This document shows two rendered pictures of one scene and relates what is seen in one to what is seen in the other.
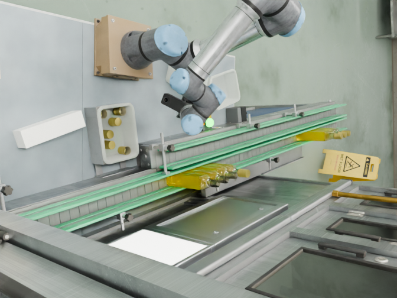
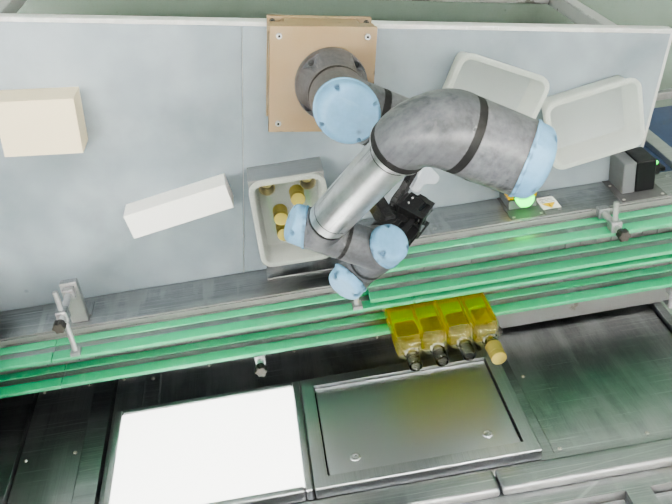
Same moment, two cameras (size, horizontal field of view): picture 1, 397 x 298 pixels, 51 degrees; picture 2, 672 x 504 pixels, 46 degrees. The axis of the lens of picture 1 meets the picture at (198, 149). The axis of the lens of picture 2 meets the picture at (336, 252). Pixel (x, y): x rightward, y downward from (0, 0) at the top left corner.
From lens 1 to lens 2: 1.24 m
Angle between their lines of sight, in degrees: 46
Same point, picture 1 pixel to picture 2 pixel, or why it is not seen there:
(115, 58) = (281, 105)
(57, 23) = (192, 37)
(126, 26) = (313, 39)
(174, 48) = (341, 133)
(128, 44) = (300, 86)
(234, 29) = (362, 185)
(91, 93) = (260, 144)
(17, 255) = not seen: outside the picture
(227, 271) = not seen: outside the picture
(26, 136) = (132, 223)
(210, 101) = (364, 264)
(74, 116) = (212, 194)
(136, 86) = not seen: hidden behind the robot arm
